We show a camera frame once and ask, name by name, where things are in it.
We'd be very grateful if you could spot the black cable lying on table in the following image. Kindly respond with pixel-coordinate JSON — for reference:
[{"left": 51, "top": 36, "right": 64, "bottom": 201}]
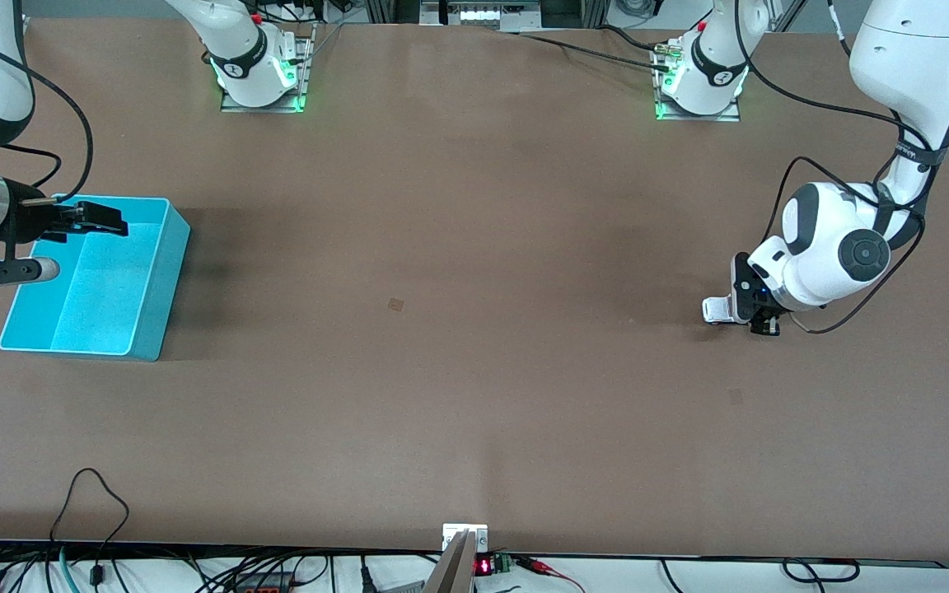
[{"left": 516, "top": 25, "right": 673, "bottom": 72}]

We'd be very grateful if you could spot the red and black clip lead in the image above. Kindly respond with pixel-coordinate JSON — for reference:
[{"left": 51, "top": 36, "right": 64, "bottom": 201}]
[{"left": 516, "top": 556, "right": 587, "bottom": 593}]

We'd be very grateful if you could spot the black box with orange buttons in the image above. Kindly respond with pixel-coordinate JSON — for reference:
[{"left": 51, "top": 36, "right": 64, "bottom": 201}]
[{"left": 231, "top": 575, "right": 298, "bottom": 593}]

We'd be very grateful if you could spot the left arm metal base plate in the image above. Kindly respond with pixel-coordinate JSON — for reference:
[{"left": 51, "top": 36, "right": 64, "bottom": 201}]
[{"left": 654, "top": 41, "right": 741, "bottom": 123}]

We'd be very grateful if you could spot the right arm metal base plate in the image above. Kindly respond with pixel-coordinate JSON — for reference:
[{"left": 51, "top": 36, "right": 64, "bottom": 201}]
[{"left": 221, "top": 23, "right": 311, "bottom": 114}]

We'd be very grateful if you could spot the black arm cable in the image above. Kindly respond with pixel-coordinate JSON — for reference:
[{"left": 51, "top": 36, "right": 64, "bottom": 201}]
[
  {"left": 0, "top": 31, "right": 95, "bottom": 203},
  {"left": 734, "top": 0, "right": 949, "bottom": 334}
]

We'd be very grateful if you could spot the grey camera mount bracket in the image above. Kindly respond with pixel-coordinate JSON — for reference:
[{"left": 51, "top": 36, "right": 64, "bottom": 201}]
[{"left": 423, "top": 524, "right": 489, "bottom": 593}]

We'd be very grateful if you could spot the black coiled cable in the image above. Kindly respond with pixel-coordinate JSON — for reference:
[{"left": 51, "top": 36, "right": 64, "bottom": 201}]
[{"left": 660, "top": 558, "right": 861, "bottom": 593}]

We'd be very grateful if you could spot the grey lit control box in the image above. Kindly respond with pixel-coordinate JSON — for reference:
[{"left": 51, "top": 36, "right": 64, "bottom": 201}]
[{"left": 419, "top": 0, "right": 543, "bottom": 30}]

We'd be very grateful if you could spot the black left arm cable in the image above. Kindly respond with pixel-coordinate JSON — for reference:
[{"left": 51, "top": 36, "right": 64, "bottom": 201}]
[{"left": 734, "top": 0, "right": 949, "bottom": 334}]

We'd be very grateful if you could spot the thin looped black cable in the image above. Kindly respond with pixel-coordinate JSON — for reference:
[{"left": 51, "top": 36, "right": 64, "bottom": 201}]
[{"left": 48, "top": 468, "right": 131, "bottom": 587}]

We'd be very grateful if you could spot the cyan plastic bin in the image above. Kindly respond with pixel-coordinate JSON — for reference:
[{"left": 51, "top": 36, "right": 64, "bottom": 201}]
[{"left": 0, "top": 194, "right": 192, "bottom": 362}]

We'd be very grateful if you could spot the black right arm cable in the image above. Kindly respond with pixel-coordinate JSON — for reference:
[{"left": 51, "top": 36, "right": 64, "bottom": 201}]
[{"left": 0, "top": 31, "right": 95, "bottom": 203}]

